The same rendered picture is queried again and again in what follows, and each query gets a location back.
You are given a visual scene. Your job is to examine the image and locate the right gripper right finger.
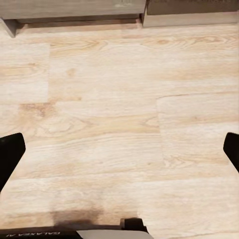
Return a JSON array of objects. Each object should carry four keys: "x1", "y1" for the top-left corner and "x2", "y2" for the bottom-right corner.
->
[{"x1": 223, "y1": 132, "x2": 239, "y2": 173}]

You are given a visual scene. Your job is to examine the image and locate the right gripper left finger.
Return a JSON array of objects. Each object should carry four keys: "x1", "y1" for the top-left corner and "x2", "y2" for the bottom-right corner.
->
[{"x1": 0, "y1": 132, "x2": 26, "y2": 192}]

